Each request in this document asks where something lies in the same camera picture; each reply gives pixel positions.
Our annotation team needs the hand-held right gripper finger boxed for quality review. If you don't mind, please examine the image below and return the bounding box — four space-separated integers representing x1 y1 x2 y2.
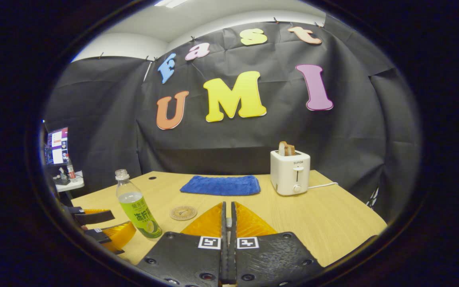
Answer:
136 201 229 287
229 201 326 287

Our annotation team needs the green label water bottle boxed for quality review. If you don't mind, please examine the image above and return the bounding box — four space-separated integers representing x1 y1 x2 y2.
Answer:
115 169 163 240

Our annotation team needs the round wooden coaster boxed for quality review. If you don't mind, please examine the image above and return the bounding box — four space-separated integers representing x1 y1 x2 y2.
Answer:
170 205 198 221

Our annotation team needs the white side table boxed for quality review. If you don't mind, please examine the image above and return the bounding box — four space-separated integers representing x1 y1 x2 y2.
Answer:
54 171 85 193

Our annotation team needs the blue towel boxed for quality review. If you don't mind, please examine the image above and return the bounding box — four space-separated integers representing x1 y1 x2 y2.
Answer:
180 175 261 196

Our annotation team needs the white toaster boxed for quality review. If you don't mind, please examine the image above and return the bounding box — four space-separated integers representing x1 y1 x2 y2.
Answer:
270 149 311 196

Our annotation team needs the computer monitor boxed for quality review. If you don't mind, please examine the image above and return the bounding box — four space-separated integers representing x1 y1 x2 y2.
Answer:
45 128 69 166

